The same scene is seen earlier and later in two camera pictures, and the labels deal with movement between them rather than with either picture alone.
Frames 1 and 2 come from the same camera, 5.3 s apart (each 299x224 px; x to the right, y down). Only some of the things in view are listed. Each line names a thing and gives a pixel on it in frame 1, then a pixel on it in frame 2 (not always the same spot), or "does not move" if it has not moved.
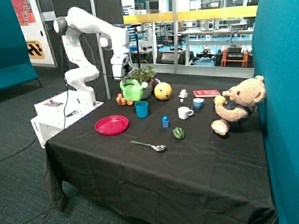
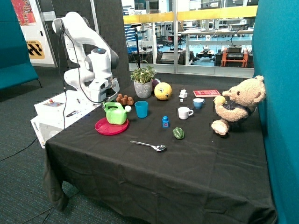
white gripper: [121, 65] to [104, 89]
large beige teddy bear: [241, 101] does not move
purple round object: [154, 82] does not move
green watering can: [132, 90] to [116, 114]
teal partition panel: [276, 59] does not move
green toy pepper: [178, 133] does not move
